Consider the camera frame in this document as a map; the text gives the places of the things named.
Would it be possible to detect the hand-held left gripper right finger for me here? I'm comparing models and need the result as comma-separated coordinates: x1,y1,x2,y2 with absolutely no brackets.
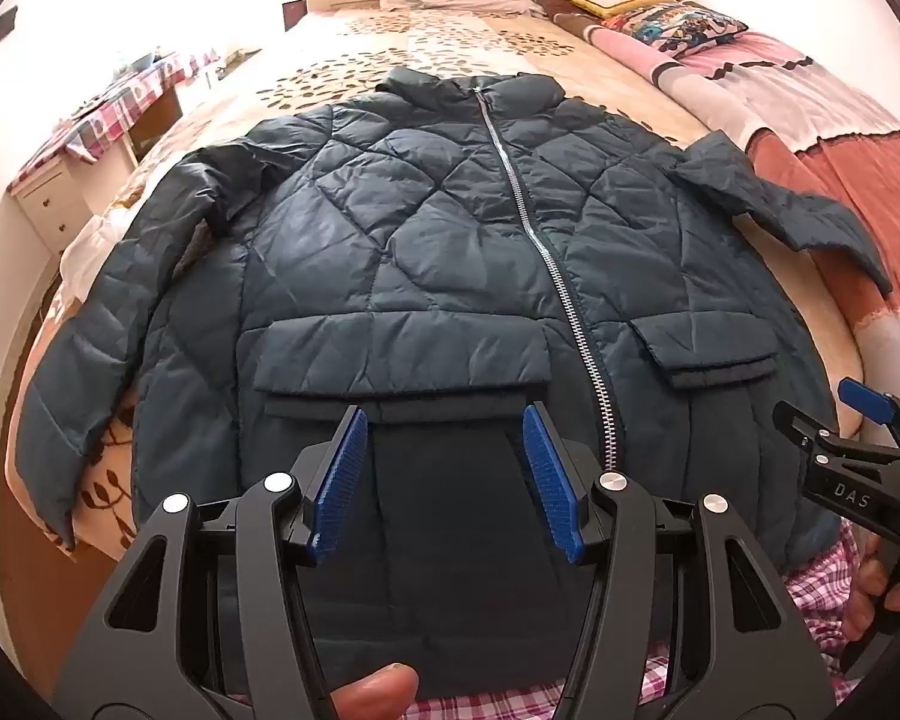
521,401,845,720

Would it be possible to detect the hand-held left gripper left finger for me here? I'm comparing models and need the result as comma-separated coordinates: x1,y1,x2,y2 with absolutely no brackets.
49,405,368,720

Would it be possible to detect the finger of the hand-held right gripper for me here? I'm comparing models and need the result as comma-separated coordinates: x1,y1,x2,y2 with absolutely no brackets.
838,379,900,458
772,400,845,458

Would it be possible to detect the dark blue quilted jacket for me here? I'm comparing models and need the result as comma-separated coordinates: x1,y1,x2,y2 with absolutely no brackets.
11,66,893,700

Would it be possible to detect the person's right hand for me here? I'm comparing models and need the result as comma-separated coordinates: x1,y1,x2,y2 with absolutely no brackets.
846,531,900,647

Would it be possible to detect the person's left hand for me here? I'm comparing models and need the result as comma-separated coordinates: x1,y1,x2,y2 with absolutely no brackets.
328,664,421,720

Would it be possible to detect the person's pink plaid clothing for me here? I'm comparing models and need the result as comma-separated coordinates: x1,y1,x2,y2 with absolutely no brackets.
401,517,878,720

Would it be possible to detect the pink striped quilt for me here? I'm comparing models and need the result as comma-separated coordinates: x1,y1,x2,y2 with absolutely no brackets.
532,0,900,425

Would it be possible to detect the white drawer cabinet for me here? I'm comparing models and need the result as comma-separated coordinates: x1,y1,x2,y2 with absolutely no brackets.
11,157,92,256

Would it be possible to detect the beige leaf print blanket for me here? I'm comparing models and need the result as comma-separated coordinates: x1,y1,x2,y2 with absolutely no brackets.
4,6,882,563

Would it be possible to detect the colourful patterned pillow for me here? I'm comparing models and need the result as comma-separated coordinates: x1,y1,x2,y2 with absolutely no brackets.
619,0,751,59

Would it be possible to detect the white desk with checkered cloth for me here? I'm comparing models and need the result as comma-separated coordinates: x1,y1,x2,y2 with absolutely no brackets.
9,49,220,190

